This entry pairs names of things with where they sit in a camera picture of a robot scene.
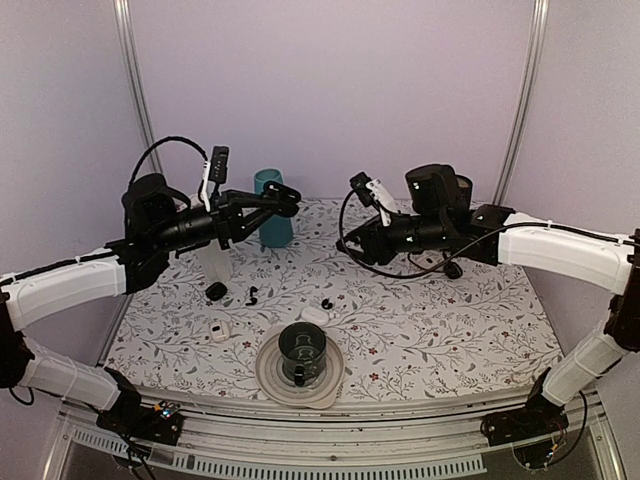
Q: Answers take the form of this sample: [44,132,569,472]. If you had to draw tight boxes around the clear plastic cup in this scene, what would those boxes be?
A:
[195,239,232,283]

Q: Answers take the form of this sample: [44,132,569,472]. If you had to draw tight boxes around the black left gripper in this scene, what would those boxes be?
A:
[150,188,279,252]

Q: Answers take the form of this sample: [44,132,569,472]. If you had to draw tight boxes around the left aluminium frame post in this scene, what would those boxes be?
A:
[113,0,155,146]

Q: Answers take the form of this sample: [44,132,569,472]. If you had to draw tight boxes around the black case near brown cup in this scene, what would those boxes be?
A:
[443,262,463,280]

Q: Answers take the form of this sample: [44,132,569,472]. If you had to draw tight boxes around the right aluminium frame post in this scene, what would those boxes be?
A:
[492,0,550,205]

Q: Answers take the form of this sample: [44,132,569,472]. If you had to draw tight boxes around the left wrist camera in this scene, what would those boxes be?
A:
[197,146,230,211]

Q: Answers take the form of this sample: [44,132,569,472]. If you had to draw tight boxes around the dark brown tall cup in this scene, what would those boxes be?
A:
[453,174,473,217]

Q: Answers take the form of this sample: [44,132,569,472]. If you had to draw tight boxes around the small black earbud case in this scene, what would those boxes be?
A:
[205,282,228,301]

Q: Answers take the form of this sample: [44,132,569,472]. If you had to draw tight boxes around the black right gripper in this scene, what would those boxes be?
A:
[337,213,449,265]

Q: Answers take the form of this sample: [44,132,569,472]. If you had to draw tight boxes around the teal cup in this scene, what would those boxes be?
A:
[254,168,293,248]

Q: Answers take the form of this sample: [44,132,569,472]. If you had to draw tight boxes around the aluminium frame post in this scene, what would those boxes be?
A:
[113,0,155,146]
[492,0,550,205]

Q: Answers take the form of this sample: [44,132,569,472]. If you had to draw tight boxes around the floral table cloth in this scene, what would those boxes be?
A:
[106,200,562,402]

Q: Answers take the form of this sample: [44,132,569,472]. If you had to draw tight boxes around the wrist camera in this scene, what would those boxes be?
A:
[349,172,399,227]
[197,146,230,211]

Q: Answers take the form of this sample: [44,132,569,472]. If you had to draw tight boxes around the dark glass mug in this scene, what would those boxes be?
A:
[278,322,327,387]

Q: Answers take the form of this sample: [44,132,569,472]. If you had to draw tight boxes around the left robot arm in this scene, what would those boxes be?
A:
[1,173,301,434]

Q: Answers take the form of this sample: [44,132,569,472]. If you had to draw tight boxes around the cream earbud case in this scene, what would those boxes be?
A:
[422,255,440,268]

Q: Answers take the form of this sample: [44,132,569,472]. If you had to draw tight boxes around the beige round plate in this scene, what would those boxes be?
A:
[255,322,346,410]

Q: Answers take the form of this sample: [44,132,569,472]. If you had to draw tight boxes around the black oval charging case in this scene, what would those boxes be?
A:
[261,181,302,218]

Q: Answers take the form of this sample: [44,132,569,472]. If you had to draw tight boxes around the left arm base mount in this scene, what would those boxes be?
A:
[96,404,185,446]

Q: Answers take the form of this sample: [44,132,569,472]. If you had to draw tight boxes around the white open charging case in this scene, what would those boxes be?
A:
[300,306,330,326]

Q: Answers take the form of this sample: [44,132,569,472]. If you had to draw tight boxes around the small white earbud case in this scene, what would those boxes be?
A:
[210,321,230,343]

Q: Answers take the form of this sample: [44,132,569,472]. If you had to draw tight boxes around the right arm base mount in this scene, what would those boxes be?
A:
[480,406,569,446]

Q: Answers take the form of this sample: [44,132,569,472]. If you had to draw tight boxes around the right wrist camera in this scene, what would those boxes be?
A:
[349,172,399,227]

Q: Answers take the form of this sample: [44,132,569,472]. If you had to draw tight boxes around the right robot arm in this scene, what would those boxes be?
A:
[336,164,639,436]

